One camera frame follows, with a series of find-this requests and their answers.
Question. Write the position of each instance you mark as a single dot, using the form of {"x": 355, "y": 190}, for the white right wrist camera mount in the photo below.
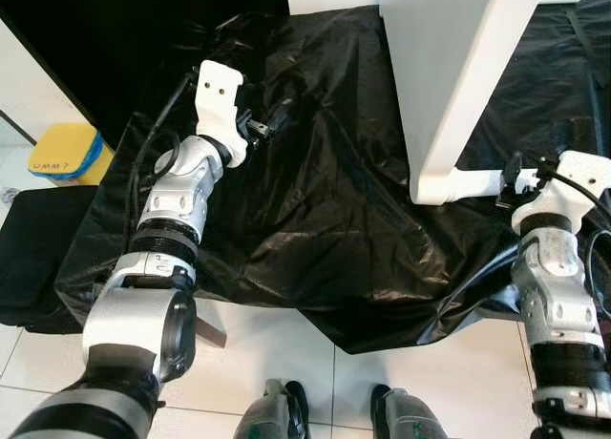
{"x": 573, "y": 177}

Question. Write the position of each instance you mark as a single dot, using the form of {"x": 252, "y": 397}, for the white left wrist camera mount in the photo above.
{"x": 218, "y": 95}

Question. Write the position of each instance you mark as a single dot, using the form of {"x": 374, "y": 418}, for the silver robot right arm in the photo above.
{"x": 554, "y": 296}

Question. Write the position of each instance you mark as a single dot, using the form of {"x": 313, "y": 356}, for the white plastic table leg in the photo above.
{"x": 482, "y": 183}

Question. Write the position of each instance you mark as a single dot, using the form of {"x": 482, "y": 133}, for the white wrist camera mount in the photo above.
{"x": 573, "y": 177}
{"x": 218, "y": 95}

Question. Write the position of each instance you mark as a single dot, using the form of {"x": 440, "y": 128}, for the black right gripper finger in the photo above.
{"x": 512, "y": 179}

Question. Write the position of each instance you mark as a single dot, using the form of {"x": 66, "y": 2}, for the yellow and blue box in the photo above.
{"x": 62, "y": 143}

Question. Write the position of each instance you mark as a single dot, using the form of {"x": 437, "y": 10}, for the grey robot right leg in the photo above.
{"x": 409, "y": 418}

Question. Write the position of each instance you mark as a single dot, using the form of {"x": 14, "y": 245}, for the black plastic table cover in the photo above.
{"x": 334, "y": 172}

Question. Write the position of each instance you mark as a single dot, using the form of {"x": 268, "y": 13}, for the black equipment bag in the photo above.
{"x": 38, "y": 258}

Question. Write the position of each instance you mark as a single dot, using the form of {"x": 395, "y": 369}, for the grey robot leg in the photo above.
{"x": 409, "y": 418}
{"x": 272, "y": 415}

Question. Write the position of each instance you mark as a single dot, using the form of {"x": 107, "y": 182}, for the grey robot left leg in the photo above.
{"x": 272, "y": 415}

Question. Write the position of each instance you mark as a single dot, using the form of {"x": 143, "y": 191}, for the brown wooden table beam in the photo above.
{"x": 212, "y": 332}

